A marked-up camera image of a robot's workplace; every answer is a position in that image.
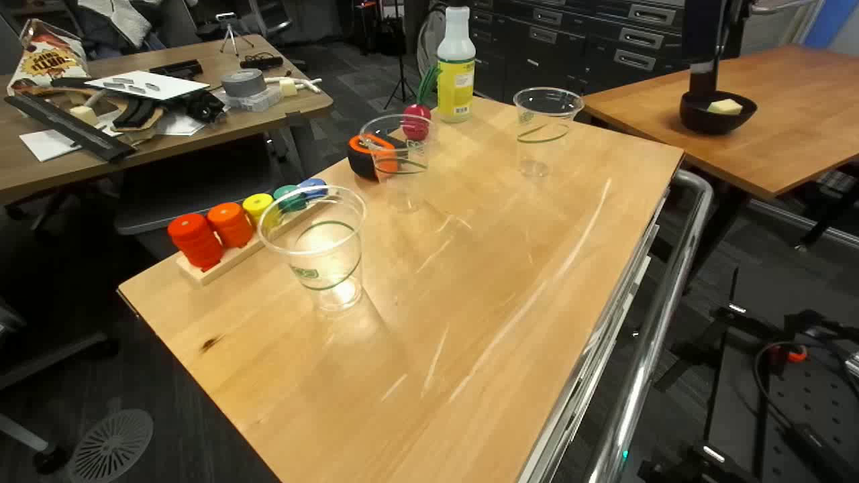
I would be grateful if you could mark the clear plastic cup green stripe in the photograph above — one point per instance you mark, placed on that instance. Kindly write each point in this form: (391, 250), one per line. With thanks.
(387, 128)
(547, 113)

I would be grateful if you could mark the black drawer cabinet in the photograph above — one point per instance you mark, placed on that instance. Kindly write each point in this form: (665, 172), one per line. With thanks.
(581, 42)

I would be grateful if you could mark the small white plastic pieces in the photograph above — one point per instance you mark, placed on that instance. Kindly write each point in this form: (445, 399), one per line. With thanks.
(295, 84)

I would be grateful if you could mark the red peg cylinder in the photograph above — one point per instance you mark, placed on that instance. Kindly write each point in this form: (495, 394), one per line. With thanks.
(193, 241)

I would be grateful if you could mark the wooden peg toy base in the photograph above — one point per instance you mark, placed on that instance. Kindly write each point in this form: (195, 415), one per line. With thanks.
(222, 262)

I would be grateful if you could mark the black stand with orange clamp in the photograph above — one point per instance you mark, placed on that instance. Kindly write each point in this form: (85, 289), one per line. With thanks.
(786, 358)

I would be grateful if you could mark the red toy apple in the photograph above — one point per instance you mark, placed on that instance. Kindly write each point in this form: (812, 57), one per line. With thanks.
(417, 125)

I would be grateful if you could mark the white bottle yellow label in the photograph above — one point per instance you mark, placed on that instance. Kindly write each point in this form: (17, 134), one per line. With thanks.
(453, 76)

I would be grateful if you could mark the round grey floor base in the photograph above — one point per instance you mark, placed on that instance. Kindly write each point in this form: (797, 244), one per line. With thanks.
(108, 446)

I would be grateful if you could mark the long black flat bar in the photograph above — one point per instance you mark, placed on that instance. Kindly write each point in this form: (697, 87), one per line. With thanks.
(68, 125)

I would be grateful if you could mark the orange black tape measure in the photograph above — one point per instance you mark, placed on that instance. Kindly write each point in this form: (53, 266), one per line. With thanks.
(367, 159)

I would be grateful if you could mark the clear plastic cup green logo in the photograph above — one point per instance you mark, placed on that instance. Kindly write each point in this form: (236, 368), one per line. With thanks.
(315, 265)

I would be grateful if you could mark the dark wooden cluttered desk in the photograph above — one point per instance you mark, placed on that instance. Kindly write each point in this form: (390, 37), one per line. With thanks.
(161, 135)

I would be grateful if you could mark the white printed paper sheet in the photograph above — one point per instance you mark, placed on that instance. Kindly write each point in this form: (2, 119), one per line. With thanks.
(149, 84)

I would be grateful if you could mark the blue panel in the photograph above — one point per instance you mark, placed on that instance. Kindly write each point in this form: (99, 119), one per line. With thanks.
(833, 22)

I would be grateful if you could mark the small white paper note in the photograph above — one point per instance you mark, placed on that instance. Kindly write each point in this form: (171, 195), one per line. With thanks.
(48, 144)

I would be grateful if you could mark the blue peg cylinder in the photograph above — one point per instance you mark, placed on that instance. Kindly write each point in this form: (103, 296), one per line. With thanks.
(311, 186)

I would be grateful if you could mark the green peg cylinder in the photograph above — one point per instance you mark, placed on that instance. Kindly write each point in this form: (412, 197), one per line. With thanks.
(287, 197)

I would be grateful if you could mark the metal cart rail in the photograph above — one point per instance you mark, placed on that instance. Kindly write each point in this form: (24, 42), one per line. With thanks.
(657, 332)

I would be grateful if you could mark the snack chip bag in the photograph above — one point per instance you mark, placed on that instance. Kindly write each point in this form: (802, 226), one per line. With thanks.
(42, 60)

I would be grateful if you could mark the black flat device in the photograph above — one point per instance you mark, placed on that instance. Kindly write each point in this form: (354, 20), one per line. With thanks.
(178, 69)

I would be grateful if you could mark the orange peg cylinder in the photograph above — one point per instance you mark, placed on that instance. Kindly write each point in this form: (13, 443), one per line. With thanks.
(232, 225)

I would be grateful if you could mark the yellow peg cylinder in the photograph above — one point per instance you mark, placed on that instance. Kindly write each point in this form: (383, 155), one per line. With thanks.
(256, 205)

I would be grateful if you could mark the green plastic object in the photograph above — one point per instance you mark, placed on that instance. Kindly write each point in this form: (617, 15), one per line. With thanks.
(428, 87)

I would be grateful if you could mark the grey tape roll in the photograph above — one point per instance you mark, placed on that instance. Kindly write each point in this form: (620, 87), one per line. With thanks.
(242, 84)

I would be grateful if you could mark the black bowl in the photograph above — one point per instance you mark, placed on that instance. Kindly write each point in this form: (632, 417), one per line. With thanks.
(697, 119)

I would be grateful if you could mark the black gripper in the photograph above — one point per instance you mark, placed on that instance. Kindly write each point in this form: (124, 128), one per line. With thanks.
(701, 79)

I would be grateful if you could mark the black remote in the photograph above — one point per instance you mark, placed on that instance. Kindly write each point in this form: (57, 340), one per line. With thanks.
(261, 62)

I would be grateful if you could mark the black camera tripod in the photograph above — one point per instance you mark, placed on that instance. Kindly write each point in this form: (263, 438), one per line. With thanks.
(401, 56)

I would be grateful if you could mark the pale yellow food block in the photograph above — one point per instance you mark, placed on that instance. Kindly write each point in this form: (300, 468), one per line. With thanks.
(724, 109)

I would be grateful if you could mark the brown wooden side table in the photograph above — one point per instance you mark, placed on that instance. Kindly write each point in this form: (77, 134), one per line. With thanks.
(769, 117)

